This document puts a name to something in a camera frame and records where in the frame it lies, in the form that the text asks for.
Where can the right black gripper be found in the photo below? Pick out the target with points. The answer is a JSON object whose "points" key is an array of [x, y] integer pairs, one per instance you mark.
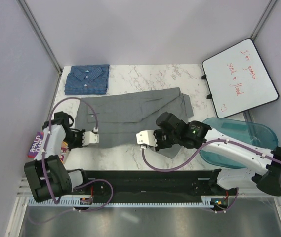
{"points": [[156, 133]]}

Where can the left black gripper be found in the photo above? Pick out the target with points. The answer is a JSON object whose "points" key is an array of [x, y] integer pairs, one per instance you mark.
{"points": [[80, 143]]}

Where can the grey long sleeve shirt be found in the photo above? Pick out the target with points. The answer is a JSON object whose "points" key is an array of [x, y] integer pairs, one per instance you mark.
{"points": [[120, 117]]}

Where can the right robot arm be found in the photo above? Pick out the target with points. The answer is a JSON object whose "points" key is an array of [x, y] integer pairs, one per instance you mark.
{"points": [[262, 166]]}

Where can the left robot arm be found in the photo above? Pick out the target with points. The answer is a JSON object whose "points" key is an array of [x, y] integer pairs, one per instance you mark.
{"points": [[46, 174]]}

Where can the Roald Dahl book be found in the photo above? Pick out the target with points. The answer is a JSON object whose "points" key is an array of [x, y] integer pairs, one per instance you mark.
{"points": [[37, 143]]}

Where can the blue checked folded shirt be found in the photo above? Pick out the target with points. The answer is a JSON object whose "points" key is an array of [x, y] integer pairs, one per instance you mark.
{"points": [[87, 80]]}

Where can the teal plastic bin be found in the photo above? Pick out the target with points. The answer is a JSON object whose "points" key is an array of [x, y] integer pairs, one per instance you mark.
{"points": [[250, 133]]}

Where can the white whiteboard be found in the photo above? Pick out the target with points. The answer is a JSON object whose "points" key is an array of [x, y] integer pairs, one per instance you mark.
{"points": [[238, 80]]}

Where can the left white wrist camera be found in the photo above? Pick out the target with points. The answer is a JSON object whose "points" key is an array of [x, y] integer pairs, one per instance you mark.
{"points": [[90, 137]]}

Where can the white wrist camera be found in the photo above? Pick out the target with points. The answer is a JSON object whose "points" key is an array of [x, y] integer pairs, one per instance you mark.
{"points": [[90, 137], [146, 139]]}

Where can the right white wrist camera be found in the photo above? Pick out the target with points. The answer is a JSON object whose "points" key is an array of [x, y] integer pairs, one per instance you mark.
{"points": [[146, 139]]}

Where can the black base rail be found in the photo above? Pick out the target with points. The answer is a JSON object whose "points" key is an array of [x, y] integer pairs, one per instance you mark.
{"points": [[148, 185]]}

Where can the white slotted cable duct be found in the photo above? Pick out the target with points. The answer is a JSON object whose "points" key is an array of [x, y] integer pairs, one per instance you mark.
{"points": [[79, 202]]}

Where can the left aluminium frame post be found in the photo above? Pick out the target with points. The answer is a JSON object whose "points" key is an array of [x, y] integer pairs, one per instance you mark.
{"points": [[36, 28]]}

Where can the aluminium frame post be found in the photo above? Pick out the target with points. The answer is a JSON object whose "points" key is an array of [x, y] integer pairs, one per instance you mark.
{"points": [[36, 28], [263, 18]]}

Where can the right aluminium frame post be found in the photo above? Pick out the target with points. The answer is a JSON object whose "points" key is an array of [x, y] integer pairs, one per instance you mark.
{"points": [[263, 18]]}

